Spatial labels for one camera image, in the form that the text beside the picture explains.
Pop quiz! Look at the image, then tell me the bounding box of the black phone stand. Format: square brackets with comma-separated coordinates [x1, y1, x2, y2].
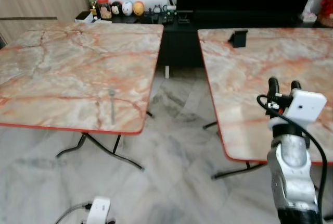
[228, 29, 249, 48]

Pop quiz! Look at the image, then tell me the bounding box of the red decorative figure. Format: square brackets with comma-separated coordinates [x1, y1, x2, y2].
[318, 0, 333, 27]

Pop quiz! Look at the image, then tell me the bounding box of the black box device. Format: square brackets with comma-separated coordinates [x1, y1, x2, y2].
[178, 10, 195, 24]

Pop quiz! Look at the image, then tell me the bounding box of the white green router device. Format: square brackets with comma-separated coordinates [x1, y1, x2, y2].
[163, 0, 178, 16]

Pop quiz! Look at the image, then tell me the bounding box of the orange egg shaped figurine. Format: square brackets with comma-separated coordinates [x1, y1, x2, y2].
[133, 1, 146, 17]

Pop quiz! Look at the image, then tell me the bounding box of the white egg shaped figurine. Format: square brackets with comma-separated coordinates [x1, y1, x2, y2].
[122, 1, 134, 17]

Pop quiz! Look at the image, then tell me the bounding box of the black round figurine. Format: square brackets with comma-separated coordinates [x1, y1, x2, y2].
[111, 1, 123, 17]

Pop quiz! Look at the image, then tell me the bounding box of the red lidded snack jar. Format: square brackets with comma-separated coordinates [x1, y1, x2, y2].
[97, 0, 111, 20]

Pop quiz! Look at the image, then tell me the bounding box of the gold trophy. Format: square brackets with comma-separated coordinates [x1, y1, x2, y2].
[85, 0, 99, 17]

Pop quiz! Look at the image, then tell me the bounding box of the white box with black top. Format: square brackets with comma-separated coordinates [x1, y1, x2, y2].
[75, 10, 95, 23]

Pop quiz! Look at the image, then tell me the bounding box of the light wooden cabinet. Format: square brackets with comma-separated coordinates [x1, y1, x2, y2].
[0, 0, 89, 45]

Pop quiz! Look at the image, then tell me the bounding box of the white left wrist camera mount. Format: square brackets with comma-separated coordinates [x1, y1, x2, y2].
[85, 196, 112, 224]

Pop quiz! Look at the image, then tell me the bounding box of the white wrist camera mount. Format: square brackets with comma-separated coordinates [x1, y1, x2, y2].
[283, 89, 328, 129]
[85, 196, 112, 224]

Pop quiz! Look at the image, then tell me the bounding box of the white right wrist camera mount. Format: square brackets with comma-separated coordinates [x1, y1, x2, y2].
[283, 89, 328, 129]

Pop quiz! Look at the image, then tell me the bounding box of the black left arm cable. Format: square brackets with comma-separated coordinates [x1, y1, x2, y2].
[54, 203, 93, 224]

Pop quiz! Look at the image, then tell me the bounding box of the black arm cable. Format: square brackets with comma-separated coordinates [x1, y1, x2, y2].
[256, 94, 329, 220]
[54, 203, 93, 224]

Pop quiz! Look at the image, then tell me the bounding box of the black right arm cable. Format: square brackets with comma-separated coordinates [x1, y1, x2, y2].
[256, 94, 329, 220]

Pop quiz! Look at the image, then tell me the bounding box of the black metal table leg frame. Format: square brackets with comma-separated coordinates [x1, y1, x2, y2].
[56, 110, 155, 172]

